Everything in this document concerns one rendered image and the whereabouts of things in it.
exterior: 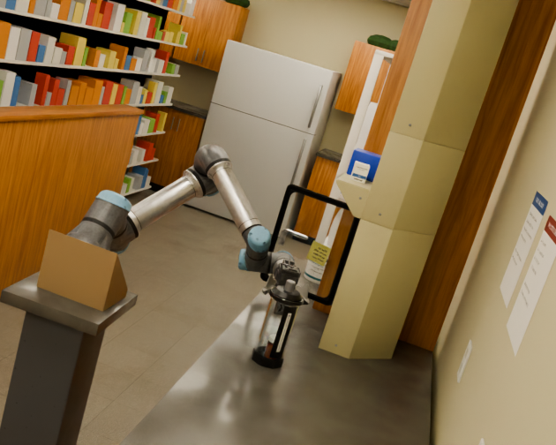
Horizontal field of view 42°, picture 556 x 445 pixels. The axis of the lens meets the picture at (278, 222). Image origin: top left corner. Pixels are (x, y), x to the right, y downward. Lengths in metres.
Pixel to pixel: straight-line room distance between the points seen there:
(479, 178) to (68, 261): 1.46
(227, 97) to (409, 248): 5.26
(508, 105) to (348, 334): 0.98
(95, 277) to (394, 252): 0.96
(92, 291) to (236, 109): 5.34
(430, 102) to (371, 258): 0.53
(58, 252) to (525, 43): 1.71
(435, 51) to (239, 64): 5.27
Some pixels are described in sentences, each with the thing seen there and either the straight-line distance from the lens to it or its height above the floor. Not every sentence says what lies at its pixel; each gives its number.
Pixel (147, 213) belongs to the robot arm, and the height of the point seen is 1.19.
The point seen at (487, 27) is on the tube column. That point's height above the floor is 2.10.
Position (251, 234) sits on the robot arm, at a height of 1.27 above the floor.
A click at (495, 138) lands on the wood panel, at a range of 2.69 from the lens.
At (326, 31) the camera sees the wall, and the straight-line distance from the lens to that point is 7.99.
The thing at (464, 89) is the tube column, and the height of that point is 1.90.
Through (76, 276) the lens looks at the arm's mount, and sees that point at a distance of 2.31.
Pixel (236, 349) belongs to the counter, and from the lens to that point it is 2.27.
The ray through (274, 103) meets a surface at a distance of 7.37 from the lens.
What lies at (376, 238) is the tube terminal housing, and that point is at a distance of 2.36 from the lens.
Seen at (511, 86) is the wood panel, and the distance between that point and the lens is 2.69.
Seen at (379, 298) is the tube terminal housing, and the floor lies 1.17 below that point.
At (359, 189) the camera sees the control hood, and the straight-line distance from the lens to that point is 2.34.
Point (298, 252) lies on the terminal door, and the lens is 2.74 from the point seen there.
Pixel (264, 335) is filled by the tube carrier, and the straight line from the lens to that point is 2.19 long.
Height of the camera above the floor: 1.85
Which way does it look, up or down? 13 degrees down
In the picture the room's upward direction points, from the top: 17 degrees clockwise
